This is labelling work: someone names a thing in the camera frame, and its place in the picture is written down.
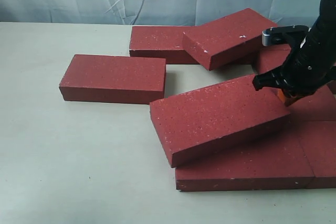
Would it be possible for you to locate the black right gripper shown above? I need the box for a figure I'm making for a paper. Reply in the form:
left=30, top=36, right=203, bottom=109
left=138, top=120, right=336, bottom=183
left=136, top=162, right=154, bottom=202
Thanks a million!
left=251, top=31, right=336, bottom=108

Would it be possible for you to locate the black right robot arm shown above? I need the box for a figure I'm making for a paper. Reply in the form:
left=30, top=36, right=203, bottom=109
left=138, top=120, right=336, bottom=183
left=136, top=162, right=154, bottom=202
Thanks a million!
left=253, top=0, right=335, bottom=106

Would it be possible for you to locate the middle row red brick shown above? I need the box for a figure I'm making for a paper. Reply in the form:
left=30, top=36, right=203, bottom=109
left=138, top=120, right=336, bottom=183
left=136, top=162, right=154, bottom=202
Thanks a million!
left=285, top=87, right=335, bottom=124

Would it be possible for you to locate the front large red brick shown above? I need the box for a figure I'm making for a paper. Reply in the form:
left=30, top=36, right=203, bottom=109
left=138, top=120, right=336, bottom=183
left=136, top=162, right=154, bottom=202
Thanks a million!
left=175, top=124, right=314, bottom=191

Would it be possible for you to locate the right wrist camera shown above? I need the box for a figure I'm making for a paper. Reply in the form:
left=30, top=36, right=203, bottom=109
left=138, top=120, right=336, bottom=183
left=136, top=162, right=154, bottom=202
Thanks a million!
left=261, top=25, right=310, bottom=47

